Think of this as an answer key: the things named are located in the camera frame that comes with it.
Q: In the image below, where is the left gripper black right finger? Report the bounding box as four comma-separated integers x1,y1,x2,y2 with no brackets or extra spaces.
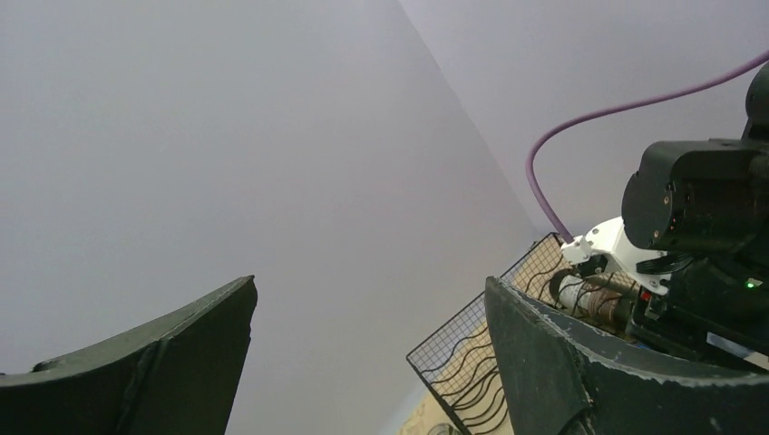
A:
484,277,768,434

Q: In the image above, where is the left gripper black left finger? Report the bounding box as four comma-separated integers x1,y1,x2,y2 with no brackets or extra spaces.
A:
1,276,258,434

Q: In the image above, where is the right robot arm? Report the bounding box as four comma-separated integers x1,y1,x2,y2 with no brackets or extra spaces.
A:
621,67,768,370

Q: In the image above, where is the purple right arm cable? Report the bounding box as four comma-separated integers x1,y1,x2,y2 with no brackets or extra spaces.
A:
525,51,769,245

